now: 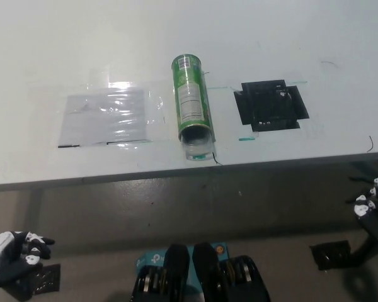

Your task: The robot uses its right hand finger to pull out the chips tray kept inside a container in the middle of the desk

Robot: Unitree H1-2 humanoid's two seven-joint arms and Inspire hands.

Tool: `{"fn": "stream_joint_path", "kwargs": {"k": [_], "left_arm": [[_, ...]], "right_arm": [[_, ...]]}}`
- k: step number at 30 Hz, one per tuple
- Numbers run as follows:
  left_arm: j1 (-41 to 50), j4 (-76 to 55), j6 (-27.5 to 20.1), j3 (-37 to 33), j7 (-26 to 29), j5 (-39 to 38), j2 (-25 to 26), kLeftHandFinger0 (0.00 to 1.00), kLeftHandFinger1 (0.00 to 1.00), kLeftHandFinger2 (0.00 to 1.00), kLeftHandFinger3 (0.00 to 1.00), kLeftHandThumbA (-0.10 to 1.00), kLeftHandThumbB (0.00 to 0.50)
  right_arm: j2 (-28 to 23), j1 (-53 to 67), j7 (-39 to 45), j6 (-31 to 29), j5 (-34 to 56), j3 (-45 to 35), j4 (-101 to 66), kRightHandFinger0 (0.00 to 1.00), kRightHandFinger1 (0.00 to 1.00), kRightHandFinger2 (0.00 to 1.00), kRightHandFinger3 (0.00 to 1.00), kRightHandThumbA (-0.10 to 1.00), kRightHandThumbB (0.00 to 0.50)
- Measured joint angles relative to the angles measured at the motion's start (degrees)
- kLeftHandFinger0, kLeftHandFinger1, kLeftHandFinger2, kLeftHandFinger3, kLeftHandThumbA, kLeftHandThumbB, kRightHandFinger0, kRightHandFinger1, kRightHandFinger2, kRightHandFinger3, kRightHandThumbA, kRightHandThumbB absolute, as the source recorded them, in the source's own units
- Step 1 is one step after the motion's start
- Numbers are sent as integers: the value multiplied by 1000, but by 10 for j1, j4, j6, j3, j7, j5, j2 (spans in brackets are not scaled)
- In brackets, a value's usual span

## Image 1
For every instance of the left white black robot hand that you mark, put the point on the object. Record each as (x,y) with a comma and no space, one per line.
(6,258)

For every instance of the teal cardboard box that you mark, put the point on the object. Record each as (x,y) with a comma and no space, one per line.
(152,259)

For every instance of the green chips can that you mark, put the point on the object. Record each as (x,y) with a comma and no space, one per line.
(189,94)

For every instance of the clear plastic sheet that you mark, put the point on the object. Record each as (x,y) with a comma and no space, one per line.
(104,122)

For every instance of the black floor tape patch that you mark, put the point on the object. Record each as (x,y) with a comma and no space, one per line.
(48,280)
(330,255)

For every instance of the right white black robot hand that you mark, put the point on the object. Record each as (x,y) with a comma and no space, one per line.
(376,217)

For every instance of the black tape square patch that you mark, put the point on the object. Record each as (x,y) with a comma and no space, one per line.
(267,107)

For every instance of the clear plastic chips tray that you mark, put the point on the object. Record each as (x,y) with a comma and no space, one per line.
(198,148)

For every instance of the green tape strip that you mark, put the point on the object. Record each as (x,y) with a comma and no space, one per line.
(246,138)

